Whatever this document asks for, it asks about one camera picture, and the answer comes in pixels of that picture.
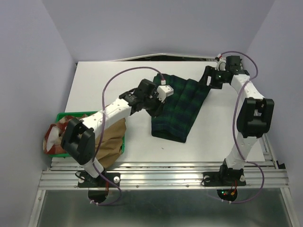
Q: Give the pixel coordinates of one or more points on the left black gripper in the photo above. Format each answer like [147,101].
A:
[155,113]

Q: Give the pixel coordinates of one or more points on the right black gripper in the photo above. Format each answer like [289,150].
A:
[209,71]

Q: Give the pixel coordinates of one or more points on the dark green plaid skirt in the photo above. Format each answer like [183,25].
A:
[180,109]

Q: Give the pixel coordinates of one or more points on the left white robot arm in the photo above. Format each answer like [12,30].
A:
[80,136]

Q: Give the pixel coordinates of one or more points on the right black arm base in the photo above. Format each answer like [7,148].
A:
[216,179]

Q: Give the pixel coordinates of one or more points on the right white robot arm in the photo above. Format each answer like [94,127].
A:
[251,118]

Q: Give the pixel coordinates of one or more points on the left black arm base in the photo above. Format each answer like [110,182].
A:
[87,181]

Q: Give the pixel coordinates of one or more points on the tan brown skirt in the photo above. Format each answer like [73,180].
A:
[111,146]

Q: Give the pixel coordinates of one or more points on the green plastic tray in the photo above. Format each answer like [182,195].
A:
[112,146]

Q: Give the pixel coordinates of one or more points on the red white plaid skirt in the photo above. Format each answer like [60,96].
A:
[53,137]

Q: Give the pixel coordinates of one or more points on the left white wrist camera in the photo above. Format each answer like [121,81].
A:
[164,91]

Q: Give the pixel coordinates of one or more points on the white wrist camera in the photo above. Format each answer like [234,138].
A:
[221,63]
[164,91]

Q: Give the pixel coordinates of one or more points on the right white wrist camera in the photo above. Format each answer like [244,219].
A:
[221,63]

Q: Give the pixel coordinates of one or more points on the aluminium frame rail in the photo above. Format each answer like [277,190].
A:
[161,175]

